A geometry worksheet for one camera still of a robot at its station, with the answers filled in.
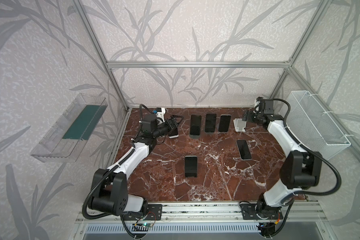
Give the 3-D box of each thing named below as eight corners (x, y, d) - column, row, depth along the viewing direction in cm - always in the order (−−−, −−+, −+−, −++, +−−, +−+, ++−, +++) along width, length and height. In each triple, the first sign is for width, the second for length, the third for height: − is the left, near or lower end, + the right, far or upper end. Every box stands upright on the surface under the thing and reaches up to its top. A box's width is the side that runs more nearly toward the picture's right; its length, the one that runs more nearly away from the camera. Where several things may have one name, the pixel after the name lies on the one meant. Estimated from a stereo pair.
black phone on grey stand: (190, 139, 104) (190, 126, 92) (190, 128, 110) (190, 114, 99) (200, 139, 104) (201, 126, 92) (199, 128, 110) (201, 114, 99)
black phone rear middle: (204, 133, 107) (206, 119, 95) (204, 128, 110) (206, 113, 98) (213, 133, 107) (216, 119, 95) (213, 128, 110) (216, 113, 98)
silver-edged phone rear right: (218, 132, 108) (221, 119, 96) (217, 128, 111) (220, 114, 99) (227, 132, 108) (232, 119, 96) (226, 128, 111) (231, 114, 99)
